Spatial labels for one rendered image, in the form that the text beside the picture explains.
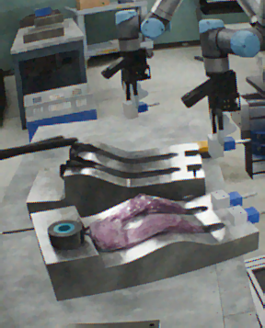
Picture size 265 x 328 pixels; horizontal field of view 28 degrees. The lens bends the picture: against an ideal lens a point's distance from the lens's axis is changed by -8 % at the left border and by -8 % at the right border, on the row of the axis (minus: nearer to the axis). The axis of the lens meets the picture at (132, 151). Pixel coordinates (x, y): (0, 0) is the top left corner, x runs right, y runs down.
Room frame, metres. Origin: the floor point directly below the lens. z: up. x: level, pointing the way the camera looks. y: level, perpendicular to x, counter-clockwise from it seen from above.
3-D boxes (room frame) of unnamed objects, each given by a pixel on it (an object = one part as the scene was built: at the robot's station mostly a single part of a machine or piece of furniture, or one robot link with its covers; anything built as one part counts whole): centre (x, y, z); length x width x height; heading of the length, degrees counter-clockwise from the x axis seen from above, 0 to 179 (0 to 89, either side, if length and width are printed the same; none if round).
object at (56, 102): (4.60, 0.57, 0.28); 0.61 x 0.41 x 0.15; 97
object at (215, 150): (1.48, -0.28, 0.93); 0.13 x 0.05 x 0.05; 95
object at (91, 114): (4.60, 0.57, 0.11); 0.61 x 0.41 x 0.22; 97
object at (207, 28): (1.48, -0.26, 1.25); 0.09 x 0.08 x 0.11; 33
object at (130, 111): (1.94, -0.05, 0.93); 0.13 x 0.05 x 0.05; 112
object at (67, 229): (1.06, 0.17, 0.93); 0.08 x 0.08 x 0.04
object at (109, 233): (1.16, 0.00, 0.90); 0.26 x 0.18 x 0.08; 103
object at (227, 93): (1.48, -0.27, 1.09); 0.09 x 0.08 x 0.12; 95
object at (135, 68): (1.93, -0.04, 1.09); 0.09 x 0.08 x 0.12; 112
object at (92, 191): (1.51, 0.06, 0.87); 0.50 x 0.26 x 0.14; 86
